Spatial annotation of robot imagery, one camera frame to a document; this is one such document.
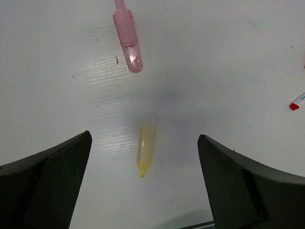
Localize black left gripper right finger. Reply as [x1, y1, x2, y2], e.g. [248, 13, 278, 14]
[197, 135, 305, 229]

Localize pink highlighter pen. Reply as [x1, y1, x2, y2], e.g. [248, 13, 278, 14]
[113, 0, 142, 73]

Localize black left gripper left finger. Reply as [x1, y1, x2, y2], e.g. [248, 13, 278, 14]
[0, 131, 92, 229]

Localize yellow marker cap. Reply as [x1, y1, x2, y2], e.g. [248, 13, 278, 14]
[136, 113, 156, 178]

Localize white pen with red tip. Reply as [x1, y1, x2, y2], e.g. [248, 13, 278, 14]
[289, 93, 305, 111]

